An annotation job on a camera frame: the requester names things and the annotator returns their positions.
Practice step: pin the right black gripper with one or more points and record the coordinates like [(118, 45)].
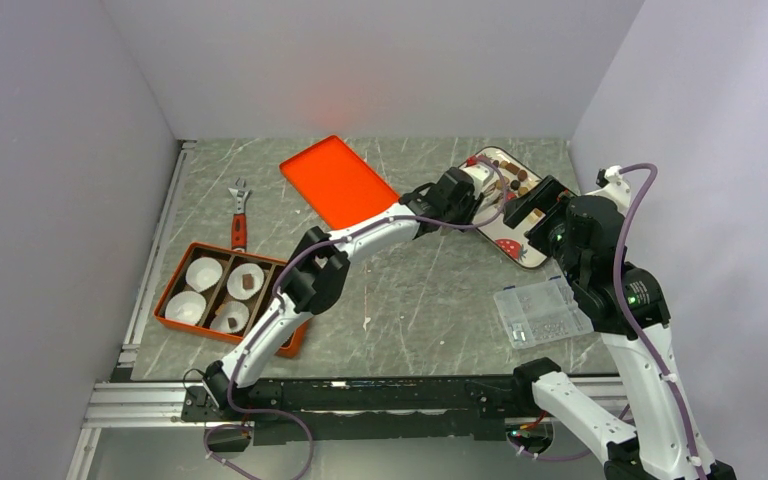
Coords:
[(544, 196)]

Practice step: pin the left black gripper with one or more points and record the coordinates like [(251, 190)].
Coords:
[(473, 204)]

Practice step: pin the white strawberry tray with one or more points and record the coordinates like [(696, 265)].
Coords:
[(519, 179)]

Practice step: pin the orange box lid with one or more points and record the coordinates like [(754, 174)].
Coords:
[(337, 183)]

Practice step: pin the brown block chocolate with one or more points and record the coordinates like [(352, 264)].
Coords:
[(247, 281)]

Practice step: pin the orange chocolate box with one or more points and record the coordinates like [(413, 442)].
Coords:
[(218, 294)]

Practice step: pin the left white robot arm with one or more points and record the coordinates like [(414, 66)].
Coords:
[(314, 278)]

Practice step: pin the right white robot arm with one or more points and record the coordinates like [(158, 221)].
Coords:
[(626, 306)]

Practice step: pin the clear plastic screw box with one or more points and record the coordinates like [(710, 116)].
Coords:
[(540, 313)]

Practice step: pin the white paper cup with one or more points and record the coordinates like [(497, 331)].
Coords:
[(233, 283), (186, 307), (234, 309), (203, 273)]

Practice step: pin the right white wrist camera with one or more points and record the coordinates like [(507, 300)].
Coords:
[(613, 186)]

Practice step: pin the red handled adjustable wrench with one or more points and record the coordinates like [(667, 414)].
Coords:
[(239, 235)]

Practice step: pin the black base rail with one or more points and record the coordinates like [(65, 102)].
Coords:
[(482, 408)]

